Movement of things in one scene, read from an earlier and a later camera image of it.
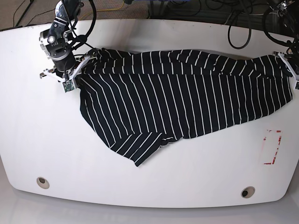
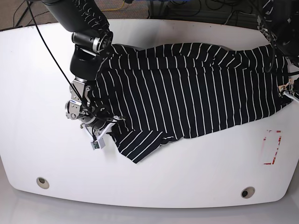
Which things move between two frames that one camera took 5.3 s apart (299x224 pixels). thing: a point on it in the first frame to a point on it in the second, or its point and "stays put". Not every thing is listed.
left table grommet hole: (43, 183) stays put
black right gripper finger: (291, 67) to (295, 88)
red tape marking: (277, 149) stays put
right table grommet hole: (248, 192) stays put
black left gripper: (65, 64) to (98, 123)
